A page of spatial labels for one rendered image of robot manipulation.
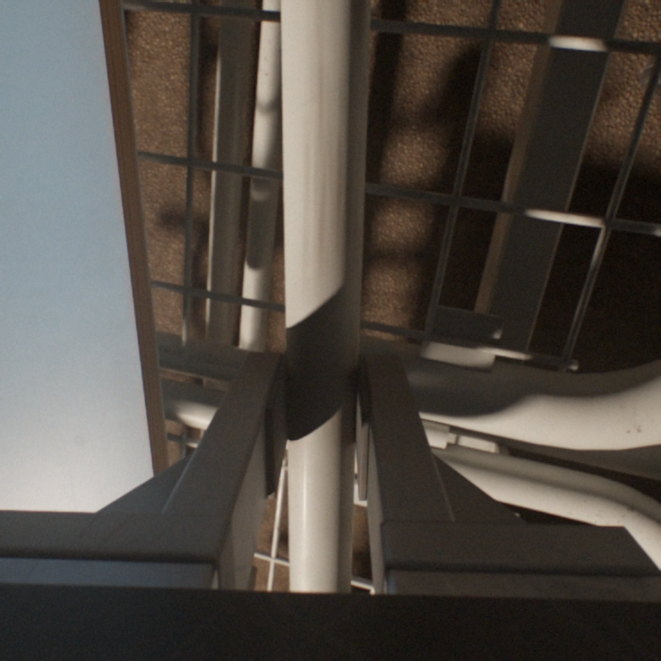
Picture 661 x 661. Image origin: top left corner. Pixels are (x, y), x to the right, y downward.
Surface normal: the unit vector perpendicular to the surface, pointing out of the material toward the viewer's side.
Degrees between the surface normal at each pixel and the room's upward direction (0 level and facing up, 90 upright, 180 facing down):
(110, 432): 1
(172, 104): 0
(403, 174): 0
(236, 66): 34
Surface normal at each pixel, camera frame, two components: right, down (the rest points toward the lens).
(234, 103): 0.36, 0.35
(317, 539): -0.10, 0.30
